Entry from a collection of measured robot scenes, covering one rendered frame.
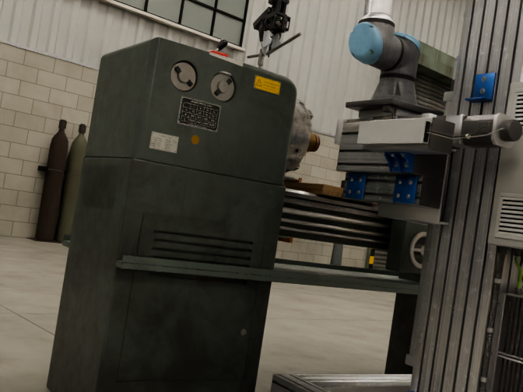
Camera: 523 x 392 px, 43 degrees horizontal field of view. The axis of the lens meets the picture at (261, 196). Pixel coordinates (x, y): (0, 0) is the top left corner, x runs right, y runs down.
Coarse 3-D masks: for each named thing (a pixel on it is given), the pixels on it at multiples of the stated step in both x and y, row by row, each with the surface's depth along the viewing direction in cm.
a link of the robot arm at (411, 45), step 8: (400, 40) 211; (408, 40) 214; (416, 40) 215; (408, 48) 213; (416, 48) 215; (400, 56) 211; (408, 56) 213; (416, 56) 216; (400, 64) 212; (408, 64) 214; (416, 64) 216; (384, 72) 216; (392, 72) 214; (400, 72) 213; (408, 72) 214
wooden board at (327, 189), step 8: (288, 184) 281; (296, 184) 276; (304, 184) 272; (312, 184) 267; (320, 184) 263; (312, 192) 267; (320, 192) 263; (328, 192) 263; (336, 192) 265; (352, 200) 274
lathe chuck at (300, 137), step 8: (296, 104) 261; (296, 112) 258; (304, 112) 261; (296, 120) 256; (304, 120) 259; (296, 128) 255; (304, 128) 258; (296, 136) 256; (304, 136) 258; (296, 144) 256; (304, 144) 259; (288, 152) 257; (304, 152) 260; (288, 160) 259; (296, 160) 261; (288, 168) 264
